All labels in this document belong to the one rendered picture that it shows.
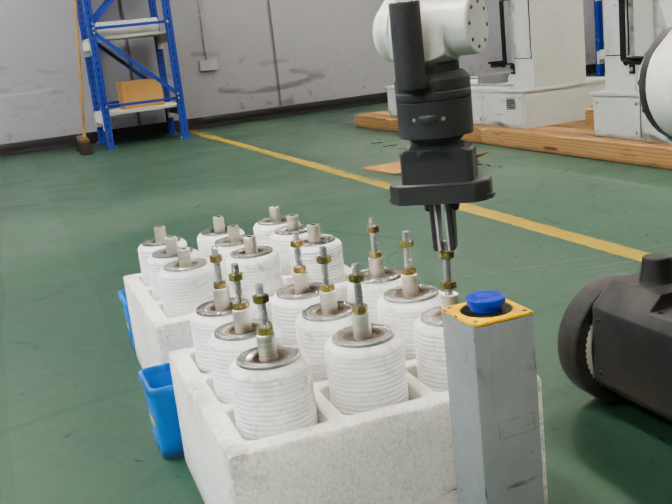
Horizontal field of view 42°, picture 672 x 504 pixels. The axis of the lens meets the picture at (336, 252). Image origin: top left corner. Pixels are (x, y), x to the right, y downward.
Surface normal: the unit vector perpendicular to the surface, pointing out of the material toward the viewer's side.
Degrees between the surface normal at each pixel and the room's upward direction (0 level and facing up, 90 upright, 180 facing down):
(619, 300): 45
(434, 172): 90
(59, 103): 90
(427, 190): 90
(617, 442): 0
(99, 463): 0
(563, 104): 90
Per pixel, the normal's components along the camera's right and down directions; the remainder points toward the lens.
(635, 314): -0.74, -0.54
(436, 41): -0.53, 0.26
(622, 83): -0.93, 0.18
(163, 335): 0.36, 0.18
